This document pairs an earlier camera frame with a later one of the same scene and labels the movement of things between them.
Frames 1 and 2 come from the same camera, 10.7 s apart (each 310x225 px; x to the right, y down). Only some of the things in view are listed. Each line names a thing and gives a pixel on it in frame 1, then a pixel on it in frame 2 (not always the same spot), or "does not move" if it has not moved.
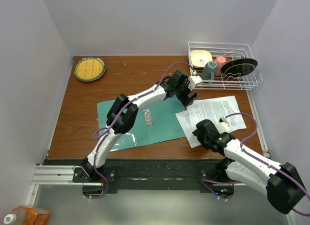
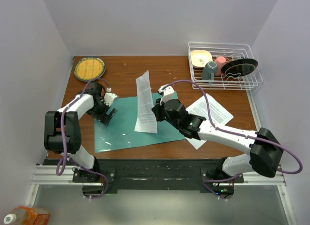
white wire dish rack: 224,66 does not move
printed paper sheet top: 213,109 -> 146,120
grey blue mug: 209,70 does not move
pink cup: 219,61 does not move
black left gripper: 185,100 -> 103,116
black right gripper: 199,137 -> 157,109
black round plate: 238,67 does not move
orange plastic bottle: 28,215 does not move
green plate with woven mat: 89,69 does not move
